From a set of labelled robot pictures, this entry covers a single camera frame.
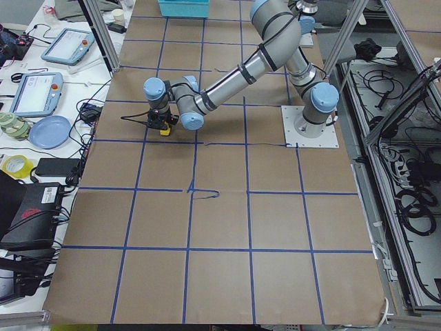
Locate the cream paper cup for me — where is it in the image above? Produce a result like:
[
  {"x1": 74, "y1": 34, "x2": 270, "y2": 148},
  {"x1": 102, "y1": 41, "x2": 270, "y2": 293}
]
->
[{"x1": 112, "y1": 8, "x2": 125, "y2": 26}]

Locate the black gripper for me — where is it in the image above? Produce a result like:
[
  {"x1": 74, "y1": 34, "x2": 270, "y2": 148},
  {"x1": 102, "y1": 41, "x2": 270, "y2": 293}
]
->
[{"x1": 147, "y1": 110, "x2": 178, "y2": 130}]

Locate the yellow tape roll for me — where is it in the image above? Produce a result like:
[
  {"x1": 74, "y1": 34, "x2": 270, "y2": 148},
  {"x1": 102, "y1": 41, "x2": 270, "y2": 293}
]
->
[{"x1": 2, "y1": 155, "x2": 34, "y2": 179}]

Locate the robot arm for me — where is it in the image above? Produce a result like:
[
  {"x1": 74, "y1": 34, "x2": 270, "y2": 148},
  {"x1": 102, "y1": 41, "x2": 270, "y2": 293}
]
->
[
  {"x1": 143, "y1": 1, "x2": 339, "y2": 138},
  {"x1": 296, "y1": 0, "x2": 318, "y2": 34}
]

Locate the black power adapter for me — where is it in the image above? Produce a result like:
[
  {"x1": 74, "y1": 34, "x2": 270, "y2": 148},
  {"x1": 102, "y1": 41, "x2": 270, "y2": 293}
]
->
[{"x1": 34, "y1": 158, "x2": 80, "y2": 177}]

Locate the teach pendant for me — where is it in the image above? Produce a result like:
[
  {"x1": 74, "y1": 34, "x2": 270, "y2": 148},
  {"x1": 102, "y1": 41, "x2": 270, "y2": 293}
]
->
[
  {"x1": 10, "y1": 72, "x2": 63, "y2": 118},
  {"x1": 41, "y1": 28, "x2": 95, "y2": 66}
]

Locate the yellow toy beetle car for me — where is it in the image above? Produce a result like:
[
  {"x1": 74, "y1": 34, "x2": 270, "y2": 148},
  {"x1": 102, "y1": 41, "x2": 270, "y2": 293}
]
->
[{"x1": 159, "y1": 126, "x2": 172, "y2": 137}]

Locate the turquoise plastic bin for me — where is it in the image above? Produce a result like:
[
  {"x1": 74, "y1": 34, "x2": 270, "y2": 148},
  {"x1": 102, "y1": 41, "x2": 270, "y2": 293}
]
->
[{"x1": 158, "y1": 0, "x2": 209, "y2": 18}]

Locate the black laptop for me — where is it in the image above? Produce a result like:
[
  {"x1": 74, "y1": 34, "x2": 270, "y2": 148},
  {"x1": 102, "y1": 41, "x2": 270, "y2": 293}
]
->
[{"x1": 1, "y1": 172, "x2": 63, "y2": 304}]

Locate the lower teach pendant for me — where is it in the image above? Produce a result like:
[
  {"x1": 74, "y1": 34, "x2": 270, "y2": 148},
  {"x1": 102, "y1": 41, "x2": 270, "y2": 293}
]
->
[{"x1": 10, "y1": 72, "x2": 63, "y2": 118}]

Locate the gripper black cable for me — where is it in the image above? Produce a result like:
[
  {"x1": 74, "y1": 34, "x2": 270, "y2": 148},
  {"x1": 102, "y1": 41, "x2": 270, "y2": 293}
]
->
[{"x1": 120, "y1": 113, "x2": 150, "y2": 127}]

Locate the grey chair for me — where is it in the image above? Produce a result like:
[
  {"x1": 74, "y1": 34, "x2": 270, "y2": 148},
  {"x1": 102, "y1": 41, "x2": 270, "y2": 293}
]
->
[{"x1": 314, "y1": 0, "x2": 353, "y2": 61}]

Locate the blue plastic plate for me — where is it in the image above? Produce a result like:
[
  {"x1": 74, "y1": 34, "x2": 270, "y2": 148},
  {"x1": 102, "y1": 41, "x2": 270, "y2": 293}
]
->
[{"x1": 28, "y1": 116, "x2": 71, "y2": 149}]

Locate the upper teach pendant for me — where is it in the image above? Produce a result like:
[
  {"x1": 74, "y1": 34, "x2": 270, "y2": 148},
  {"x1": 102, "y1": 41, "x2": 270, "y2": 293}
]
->
[{"x1": 41, "y1": 28, "x2": 95, "y2": 66}]

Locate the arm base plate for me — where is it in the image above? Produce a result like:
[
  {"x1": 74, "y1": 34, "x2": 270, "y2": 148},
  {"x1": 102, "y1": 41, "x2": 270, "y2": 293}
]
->
[{"x1": 281, "y1": 106, "x2": 339, "y2": 148}]

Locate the aluminium frame post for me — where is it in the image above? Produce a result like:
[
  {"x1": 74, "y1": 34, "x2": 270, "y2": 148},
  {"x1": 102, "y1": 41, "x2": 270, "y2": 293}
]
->
[{"x1": 78, "y1": 0, "x2": 121, "y2": 73}]

